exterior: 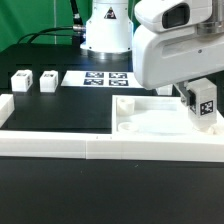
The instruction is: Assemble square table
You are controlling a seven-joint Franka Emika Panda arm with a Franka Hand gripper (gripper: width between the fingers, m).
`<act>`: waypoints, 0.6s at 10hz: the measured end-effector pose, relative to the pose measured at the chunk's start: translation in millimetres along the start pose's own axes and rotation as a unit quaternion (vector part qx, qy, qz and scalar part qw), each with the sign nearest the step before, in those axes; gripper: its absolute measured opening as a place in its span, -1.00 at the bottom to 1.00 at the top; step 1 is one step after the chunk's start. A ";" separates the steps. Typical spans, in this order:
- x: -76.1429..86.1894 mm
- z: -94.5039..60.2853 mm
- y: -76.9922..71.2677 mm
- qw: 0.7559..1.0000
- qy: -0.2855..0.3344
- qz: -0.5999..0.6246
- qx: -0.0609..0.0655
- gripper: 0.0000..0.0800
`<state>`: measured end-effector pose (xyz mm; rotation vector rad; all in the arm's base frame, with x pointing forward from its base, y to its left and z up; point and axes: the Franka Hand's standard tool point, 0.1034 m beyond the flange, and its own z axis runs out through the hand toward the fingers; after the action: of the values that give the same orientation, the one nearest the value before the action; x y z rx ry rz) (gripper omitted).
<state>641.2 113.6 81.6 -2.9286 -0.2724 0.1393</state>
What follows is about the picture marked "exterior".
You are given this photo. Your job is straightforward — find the white sheet with AprilTags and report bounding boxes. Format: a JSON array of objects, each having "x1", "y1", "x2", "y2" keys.
[{"x1": 61, "y1": 71, "x2": 141, "y2": 88}]

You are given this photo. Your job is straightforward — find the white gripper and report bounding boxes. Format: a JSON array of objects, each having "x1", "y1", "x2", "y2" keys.
[{"x1": 132, "y1": 0, "x2": 224, "y2": 106}]

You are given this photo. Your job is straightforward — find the white U-shaped obstacle wall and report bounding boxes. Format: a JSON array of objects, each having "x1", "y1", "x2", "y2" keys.
[{"x1": 0, "y1": 93, "x2": 224, "y2": 163}]

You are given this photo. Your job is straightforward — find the white square tabletop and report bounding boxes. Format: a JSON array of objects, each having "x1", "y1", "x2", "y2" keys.
[{"x1": 112, "y1": 95, "x2": 224, "y2": 136}]

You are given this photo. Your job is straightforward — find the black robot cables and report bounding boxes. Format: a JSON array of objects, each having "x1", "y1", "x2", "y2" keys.
[{"x1": 17, "y1": 0, "x2": 88, "y2": 44}]

